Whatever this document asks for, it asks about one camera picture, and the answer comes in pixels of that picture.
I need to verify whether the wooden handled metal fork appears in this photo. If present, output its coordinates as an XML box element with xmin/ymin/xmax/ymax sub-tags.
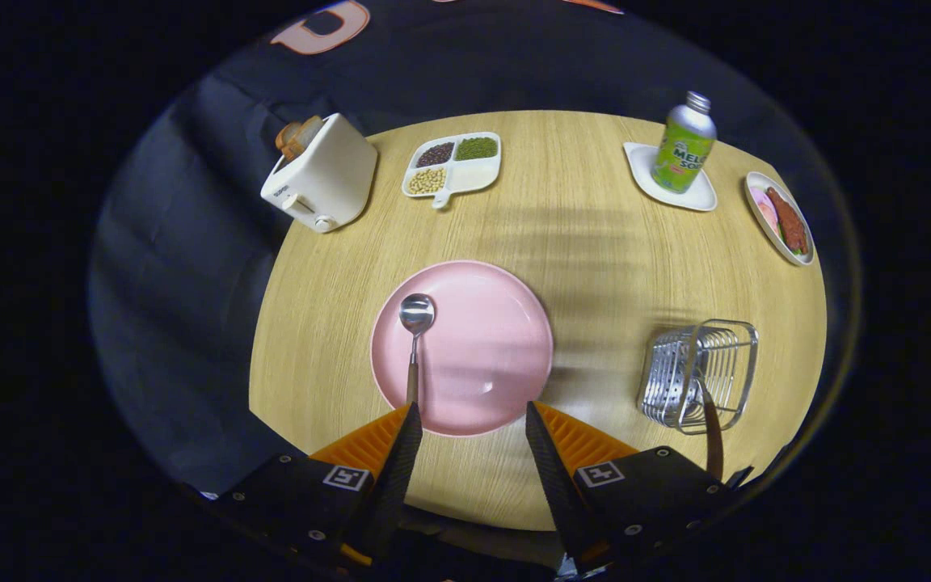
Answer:
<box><xmin>696</xmin><ymin>376</ymin><xmax>725</xmax><ymax>482</ymax></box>

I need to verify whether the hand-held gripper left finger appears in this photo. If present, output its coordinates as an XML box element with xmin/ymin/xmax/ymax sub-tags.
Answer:
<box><xmin>211</xmin><ymin>402</ymin><xmax>424</xmax><ymax>567</ymax></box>

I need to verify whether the white divided dish with beans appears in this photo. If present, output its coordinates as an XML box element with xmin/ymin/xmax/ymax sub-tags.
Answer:
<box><xmin>401</xmin><ymin>132</ymin><xmax>503</xmax><ymax>210</ymax></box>

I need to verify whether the wooden handled metal spoon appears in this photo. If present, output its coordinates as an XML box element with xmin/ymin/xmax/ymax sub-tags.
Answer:
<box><xmin>398</xmin><ymin>293</ymin><xmax>436</xmax><ymax>407</ymax></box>

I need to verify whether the metal wire cutlery rack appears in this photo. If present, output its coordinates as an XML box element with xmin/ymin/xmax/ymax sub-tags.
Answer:
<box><xmin>637</xmin><ymin>319</ymin><xmax>760</xmax><ymax>436</ymax></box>

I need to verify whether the toasted bread slice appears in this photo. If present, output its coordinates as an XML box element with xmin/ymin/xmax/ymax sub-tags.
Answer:
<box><xmin>275</xmin><ymin>115</ymin><xmax>325</xmax><ymax>161</ymax></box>

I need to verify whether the cream white toaster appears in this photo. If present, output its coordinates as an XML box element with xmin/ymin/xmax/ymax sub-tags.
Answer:
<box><xmin>260</xmin><ymin>112</ymin><xmax>379</xmax><ymax>234</ymax></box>

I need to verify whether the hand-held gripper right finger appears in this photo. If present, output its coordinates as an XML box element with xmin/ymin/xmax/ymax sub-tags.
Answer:
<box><xmin>524</xmin><ymin>400</ymin><xmax>737</xmax><ymax>571</ymax></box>

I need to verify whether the white plate with meat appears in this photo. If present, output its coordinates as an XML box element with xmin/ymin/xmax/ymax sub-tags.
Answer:
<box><xmin>744</xmin><ymin>171</ymin><xmax>816</xmax><ymax>267</ymax></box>

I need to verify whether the green label soda bottle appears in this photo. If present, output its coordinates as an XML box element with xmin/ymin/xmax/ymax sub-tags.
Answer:
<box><xmin>651</xmin><ymin>91</ymin><xmax>718</xmax><ymax>194</ymax></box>

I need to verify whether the white square coaster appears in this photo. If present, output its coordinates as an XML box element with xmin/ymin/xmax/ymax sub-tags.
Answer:
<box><xmin>623</xmin><ymin>141</ymin><xmax>718</xmax><ymax>213</ymax></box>

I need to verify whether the pink round plate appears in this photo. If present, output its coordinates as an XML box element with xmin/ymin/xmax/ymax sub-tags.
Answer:
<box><xmin>369</xmin><ymin>259</ymin><xmax>554</xmax><ymax>438</ymax></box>

